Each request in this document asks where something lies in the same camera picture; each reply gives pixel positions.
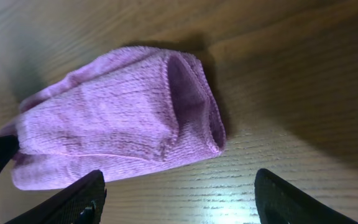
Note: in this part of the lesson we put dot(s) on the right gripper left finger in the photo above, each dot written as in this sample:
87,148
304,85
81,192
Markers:
80,203

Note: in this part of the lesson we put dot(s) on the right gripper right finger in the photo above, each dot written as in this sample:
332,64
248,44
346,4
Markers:
278,201

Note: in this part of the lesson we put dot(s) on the purple microfibre cloth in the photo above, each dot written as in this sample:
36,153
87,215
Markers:
130,112

